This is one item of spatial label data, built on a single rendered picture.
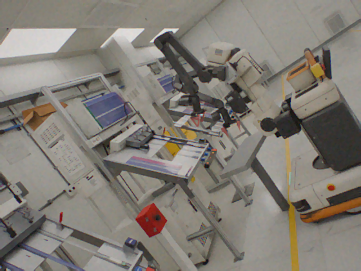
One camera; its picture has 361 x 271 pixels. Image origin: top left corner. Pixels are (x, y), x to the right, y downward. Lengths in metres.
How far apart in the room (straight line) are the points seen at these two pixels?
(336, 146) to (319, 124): 0.17
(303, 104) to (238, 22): 8.23
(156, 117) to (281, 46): 6.83
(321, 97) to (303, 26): 8.12
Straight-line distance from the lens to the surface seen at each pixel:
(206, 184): 3.74
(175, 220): 2.29
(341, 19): 9.95
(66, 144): 2.45
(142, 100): 3.61
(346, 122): 1.82
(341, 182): 1.94
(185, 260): 1.95
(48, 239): 1.58
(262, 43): 9.81
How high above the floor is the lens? 1.20
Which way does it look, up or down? 6 degrees down
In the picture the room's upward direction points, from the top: 36 degrees counter-clockwise
